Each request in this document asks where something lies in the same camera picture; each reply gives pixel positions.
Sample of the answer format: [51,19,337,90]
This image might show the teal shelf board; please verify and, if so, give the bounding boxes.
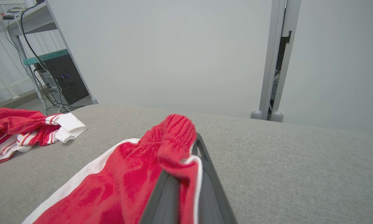
[23,49,69,66]

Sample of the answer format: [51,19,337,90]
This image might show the grey partition post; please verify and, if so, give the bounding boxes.
[251,0,286,120]
[270,0,302,123]

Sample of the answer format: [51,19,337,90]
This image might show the red shirt white striped cuffs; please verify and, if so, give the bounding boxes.
[0,108,88,168]

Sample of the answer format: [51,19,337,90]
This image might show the white desk shelf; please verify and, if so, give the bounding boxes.
[0,2,58,35]

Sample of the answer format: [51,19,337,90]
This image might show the white metal railing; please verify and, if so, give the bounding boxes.
[0,31,38,105]

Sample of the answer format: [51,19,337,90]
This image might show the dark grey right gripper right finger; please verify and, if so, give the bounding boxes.
[193,133,238,224]

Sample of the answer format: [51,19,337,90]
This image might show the red shorts white trim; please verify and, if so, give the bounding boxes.
[22,114,203,224]

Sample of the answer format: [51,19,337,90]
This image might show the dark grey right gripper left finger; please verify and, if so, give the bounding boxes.
[139,170,181,224]

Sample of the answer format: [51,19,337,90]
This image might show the black computer tower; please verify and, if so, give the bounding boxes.
[44,54,90,105]

